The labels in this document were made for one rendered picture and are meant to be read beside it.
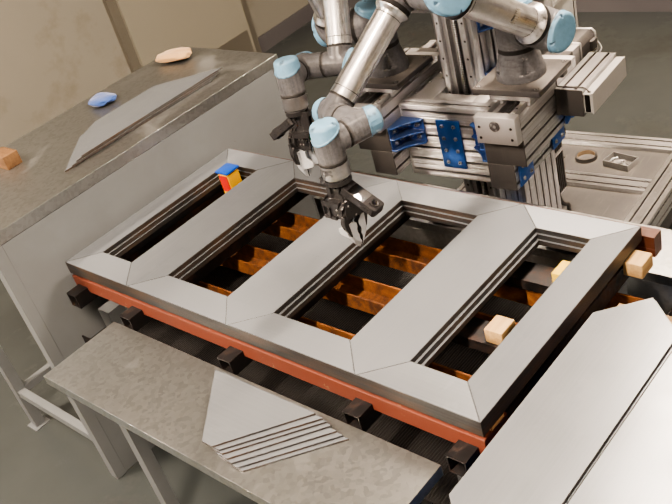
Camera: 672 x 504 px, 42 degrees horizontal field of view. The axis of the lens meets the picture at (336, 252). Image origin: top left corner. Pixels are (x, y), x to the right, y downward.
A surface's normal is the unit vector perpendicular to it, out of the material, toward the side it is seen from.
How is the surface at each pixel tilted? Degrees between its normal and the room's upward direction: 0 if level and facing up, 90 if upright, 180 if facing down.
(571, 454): 0
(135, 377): 0
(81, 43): 90
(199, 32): 90
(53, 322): 90
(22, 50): 90
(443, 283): 0
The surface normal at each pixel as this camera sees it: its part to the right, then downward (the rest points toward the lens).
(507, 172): -0.58, 0.56
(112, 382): -0.25, -0.81
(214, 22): 0.78, 0.16
